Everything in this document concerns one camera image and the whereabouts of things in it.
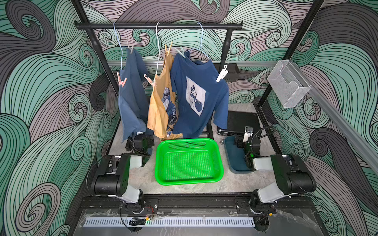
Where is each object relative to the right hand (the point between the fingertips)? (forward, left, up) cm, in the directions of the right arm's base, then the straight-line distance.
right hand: (242, 134), depth 93 cm
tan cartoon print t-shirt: (-7, +48, +26) cm, 55 cm away
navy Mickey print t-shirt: (+5, +29, +27) cm, 40 cm away
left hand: (0, +66, 0) cm, 66 cm away
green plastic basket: (-14, +41, -8) cm, 44 cm away
